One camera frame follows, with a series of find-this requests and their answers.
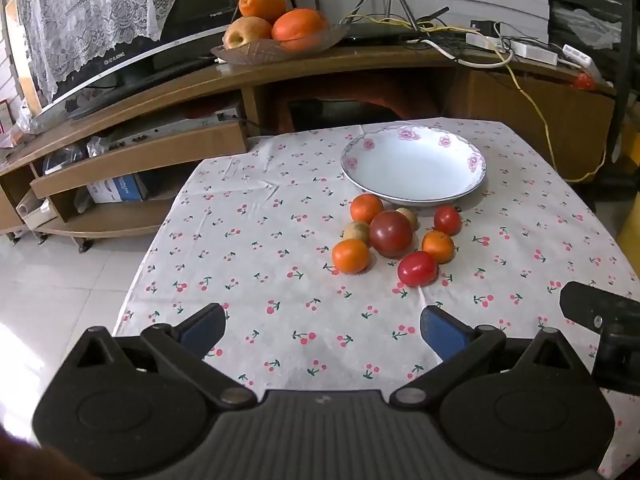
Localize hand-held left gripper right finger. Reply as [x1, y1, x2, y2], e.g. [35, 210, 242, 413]
[390, 305, 591, 408]

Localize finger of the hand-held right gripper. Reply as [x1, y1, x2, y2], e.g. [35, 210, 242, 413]
[559, 281, 640, 330]

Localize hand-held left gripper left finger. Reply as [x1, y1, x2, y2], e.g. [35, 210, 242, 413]
[62, 303, 258, 407]

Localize small red tomato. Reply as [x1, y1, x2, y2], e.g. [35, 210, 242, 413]
[397, 251, 439, 287]
[433, 205, 463, 237]

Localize small orange tangerine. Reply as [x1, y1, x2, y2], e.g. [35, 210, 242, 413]
[332, 238, 371, 275]
[421, 230, 456, 265]
[350, 193, 385, 225]

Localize large dark red tomato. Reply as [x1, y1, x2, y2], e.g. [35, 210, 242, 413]
[369, 210, 415, 259]

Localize white floral plate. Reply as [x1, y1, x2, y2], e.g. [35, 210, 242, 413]
[341, 124, 487, 208]

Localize cherry print tablecloth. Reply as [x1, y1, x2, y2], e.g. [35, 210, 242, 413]
[112, 117, 640, 480]

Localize blue white box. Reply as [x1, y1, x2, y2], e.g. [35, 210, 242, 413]
[87, 175, 149, 205]

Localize silver media player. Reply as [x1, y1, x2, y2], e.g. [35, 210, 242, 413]
[105, 107, 243, 153]

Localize wooden television stand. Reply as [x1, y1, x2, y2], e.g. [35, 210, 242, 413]
[0, 42, 617, 253]

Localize white plastic device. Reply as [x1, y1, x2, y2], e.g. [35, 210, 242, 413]
[562, 45, 599, 74]

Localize orange red cloth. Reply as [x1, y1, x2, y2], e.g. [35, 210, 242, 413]
[272, 82, 446, 133]

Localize white power strip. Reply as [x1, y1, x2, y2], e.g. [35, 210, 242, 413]
[510, 42, 559, 66]
[466, 32, 506, 49]

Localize glass fruit bowl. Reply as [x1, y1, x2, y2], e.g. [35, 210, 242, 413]
[210, 22, 351, 66]

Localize yellow red apple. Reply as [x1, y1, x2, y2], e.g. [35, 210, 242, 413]
[222, 16, 273, 51]

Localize black router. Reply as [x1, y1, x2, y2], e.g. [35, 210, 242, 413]
[284, 0, 433, 43]

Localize large orange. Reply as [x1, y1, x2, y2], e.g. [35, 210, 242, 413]
[271, 8, 330, 51]
[239, 0, 288, 23]

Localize black television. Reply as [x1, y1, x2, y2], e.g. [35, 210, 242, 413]
[27, 0, 245, 121]

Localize thin metal rods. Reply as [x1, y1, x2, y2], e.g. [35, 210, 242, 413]
[386, 0, 420, 31]

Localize white lace cloth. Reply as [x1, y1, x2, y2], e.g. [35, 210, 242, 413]
[16, 0, 182, 102]

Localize yellow cable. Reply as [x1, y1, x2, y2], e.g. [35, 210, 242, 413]
[362, 14, 609, 184]

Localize black metal frame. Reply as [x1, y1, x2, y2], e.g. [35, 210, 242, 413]
[550, 0, 635, 163]

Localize white cable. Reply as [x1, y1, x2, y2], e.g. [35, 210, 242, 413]
[422, 39, 515, 69]

